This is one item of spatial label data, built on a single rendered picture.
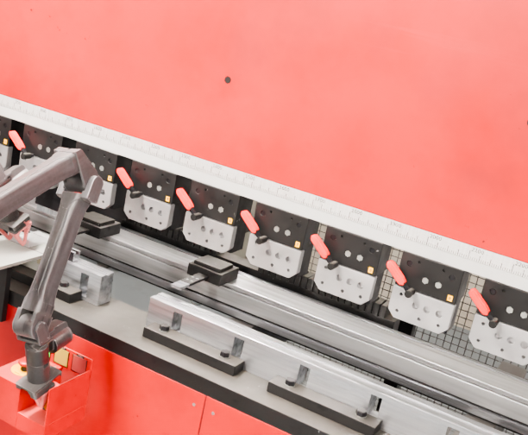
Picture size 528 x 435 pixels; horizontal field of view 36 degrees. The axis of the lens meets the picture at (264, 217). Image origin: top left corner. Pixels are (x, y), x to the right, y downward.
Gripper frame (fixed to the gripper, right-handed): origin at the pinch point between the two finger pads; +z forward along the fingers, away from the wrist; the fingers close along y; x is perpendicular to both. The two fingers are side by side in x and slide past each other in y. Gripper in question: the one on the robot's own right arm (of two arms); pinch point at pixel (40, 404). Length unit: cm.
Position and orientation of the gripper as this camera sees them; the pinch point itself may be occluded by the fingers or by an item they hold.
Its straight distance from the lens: 222.6
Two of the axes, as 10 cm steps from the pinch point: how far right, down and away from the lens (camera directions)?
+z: -0.8, 8.7, 4.9
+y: 5.0, -3.9, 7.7
